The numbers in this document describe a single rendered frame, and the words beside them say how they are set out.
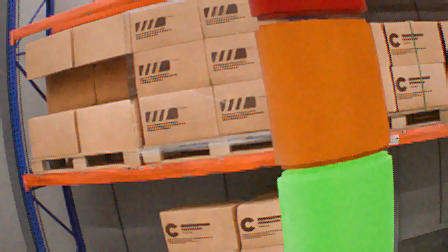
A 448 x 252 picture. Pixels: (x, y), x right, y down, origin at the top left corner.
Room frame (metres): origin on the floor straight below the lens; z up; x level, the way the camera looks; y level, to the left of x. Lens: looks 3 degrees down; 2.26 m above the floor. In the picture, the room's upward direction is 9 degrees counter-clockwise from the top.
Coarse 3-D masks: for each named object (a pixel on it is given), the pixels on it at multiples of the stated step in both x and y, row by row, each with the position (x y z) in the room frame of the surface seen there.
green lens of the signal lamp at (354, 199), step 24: (312, 168) 0.43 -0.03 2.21; (336, 168) 0.41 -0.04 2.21; (360, 168) 0.41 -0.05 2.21; (384, 168) 0.41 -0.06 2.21; (288, 192) 0.42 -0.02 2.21; (312, 192) 0.41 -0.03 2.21; (336, 192) 0.40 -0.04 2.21; (360, 192) 0.40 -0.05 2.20; (384, 192) 0.41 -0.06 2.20; (288, 216) 0.42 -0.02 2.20; (312, 216) 0.41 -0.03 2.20; (336, 216) 0.40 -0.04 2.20; (360, 216) 0.40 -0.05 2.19; (384, 216) 0.41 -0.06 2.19; (288, 240) 0.42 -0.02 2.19; (312, 240) 0.41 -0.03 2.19; (336, 240) 0.40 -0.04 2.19; (360, 240) 0.40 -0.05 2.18; (384, 240) 0.41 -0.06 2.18
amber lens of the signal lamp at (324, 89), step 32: (256, 32) 0.42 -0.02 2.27; (288, 32) 0.41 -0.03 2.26; (320, 32) 0.40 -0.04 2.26; (352, 32) 0.41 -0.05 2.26; (288, 64) 0.41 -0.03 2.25; (320, 64) 0.40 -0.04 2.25; (352, 64) 0.40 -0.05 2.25; (288, 96) 0.41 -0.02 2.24; (320, 96) 0.40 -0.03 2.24; (352, 96) 0.40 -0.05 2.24; (384, 96) 0.42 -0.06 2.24; (288, 128) 0.41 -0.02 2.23; (320, 128) 0.40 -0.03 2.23; (352, 128) 0.40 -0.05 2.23; (384, 128) 0.41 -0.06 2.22; (288, 160) 0.41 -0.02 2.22; (320, 160) 0.40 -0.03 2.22; (352, 160) 0.41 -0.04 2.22
